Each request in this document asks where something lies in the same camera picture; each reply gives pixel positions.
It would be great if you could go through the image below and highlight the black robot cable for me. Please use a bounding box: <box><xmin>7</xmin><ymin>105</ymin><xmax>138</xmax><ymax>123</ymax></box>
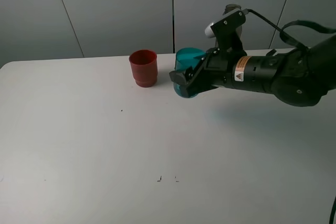
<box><xmin>244</xmin><ymin>8</ymin><xmax>336</xmax><ymax>51</ymax></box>

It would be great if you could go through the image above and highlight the smoky transparent plastic bottle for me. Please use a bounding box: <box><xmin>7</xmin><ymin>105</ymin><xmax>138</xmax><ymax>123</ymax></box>
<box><xmin>215</xmin><ymin>4</ymin><xmax>243</xmax><ymax>52</ymax></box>

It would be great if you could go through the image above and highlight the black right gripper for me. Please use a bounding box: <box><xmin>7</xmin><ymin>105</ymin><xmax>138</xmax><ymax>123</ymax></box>
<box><xmin>169</xmin><ymin>48</ymin><xmax>247</xmax><ymax>97</ymax></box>

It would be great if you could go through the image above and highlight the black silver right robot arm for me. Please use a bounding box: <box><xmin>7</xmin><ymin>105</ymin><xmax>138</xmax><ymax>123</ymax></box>
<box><xmin>170</xmin><ymin>36</ymin><xmax>335</xmax><ymax>107</ymax></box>

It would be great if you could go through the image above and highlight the red plastic cup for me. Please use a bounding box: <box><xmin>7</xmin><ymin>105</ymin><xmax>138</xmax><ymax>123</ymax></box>
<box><xmin>129</xmin><ymin>49</ymin><xmax>158</xmax><ymax>88</ymax></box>

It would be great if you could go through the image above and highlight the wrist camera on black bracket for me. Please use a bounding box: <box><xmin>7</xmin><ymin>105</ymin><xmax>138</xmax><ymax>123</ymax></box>
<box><xmin>205</xmin><ymin>8</ymin><xmax>246</xmax><ymax>51</ymax></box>

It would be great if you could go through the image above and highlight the teal transparent plastic cup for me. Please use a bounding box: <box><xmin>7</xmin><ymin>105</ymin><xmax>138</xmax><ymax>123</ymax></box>
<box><xmin>174</xmin><ymin>48</ymin><xmax>205</xmax><ymax>98</ymax></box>

